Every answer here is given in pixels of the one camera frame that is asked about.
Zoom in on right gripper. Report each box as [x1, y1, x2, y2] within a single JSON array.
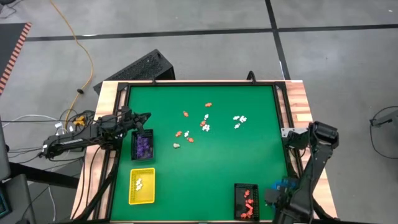
[[264, 188, 299, 224]]

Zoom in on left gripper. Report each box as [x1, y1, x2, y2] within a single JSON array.
[[119, 105, 152, 134]]

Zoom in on blue plastic mesh basket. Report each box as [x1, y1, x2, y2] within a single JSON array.
[[267, 177, 299, 212]]

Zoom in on black plastic mesh basket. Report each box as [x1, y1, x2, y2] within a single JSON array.
[[131, 129, 155, 162], [233, 182, 261, 222]]

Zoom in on black perforated computer case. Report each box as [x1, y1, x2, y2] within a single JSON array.
[[93, 49, 177, 95]]

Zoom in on yellow plastic mesh basket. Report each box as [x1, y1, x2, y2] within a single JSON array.
[[128, 167, 156, 205]]

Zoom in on wooden table board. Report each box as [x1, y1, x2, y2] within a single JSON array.
[[70, 80, 338, 223]]

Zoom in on black floor beam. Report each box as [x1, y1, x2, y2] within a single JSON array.
[[9, 161, 80, 190]]

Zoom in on grey cabinet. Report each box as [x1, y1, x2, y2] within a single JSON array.
[[0, 116, 12, 181]]

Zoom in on black orange striped floor mat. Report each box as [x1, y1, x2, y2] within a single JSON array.
[[0, 21, 33, 94]]

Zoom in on black metal table frame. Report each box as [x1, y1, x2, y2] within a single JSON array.
[[70, 70, 340, 224]]

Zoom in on yellow cable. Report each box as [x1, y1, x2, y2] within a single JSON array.
[[49, 0, 95, 127]]

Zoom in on white floor cable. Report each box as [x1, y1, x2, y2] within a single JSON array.
[[1, 114, 60, 123]]

